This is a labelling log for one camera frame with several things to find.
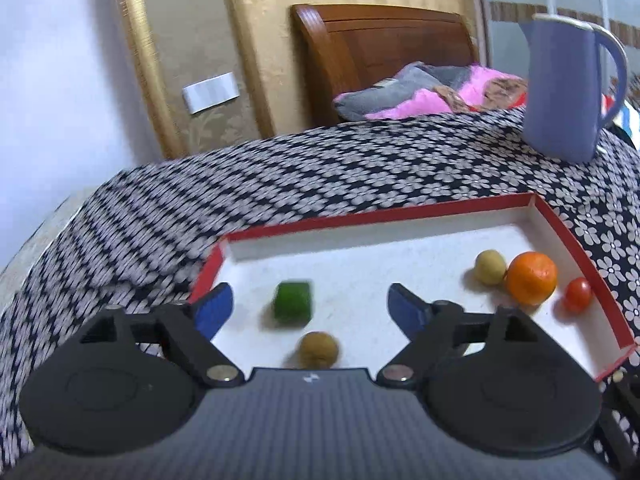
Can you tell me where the green cube fruit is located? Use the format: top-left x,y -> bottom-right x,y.
272,281 -> 313,322

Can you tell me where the gold wall moulding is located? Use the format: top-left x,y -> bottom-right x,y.
111,0 -> 276,161

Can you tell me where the red cherry tomato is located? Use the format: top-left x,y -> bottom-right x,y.
564,277 -> 593,314

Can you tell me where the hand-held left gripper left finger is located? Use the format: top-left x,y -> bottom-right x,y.
80,282 -> 246,389

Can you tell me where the white light switch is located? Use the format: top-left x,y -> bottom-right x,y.
182,72 -> 240,114

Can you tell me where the grey pillow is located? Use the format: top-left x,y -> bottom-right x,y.
332,62 -> 473,122

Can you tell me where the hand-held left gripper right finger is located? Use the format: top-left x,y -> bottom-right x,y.
376,282 -> 556,387

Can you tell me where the black white floral tablecloth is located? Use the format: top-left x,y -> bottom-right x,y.
0,105 -> 640,480

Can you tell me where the red and white tray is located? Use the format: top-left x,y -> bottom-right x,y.
189,192 -> 638,383

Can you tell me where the brown round fruit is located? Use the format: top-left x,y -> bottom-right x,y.
298,331 -> 341,368

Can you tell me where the pink blanket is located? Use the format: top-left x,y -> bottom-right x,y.
364,64 -> 528,121

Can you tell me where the brown patterned cloth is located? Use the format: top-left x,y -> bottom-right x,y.
432,77 -> 526,111

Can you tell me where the orange mandarin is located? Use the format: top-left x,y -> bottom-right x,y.
506,251 -> 558,307

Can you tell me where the purple kettle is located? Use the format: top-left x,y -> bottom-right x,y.
517,13 -> 628,163

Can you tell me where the yellow round fruit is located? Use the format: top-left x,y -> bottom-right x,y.
473,250 -> 508,286

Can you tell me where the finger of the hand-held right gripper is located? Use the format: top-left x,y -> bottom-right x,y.
597,367 -> 640,468

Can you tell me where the wooden bed headboard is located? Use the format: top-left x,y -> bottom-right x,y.
291,3 -> 481,126

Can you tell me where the striped cloth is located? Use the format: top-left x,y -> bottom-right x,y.
602,92 -> 640,141

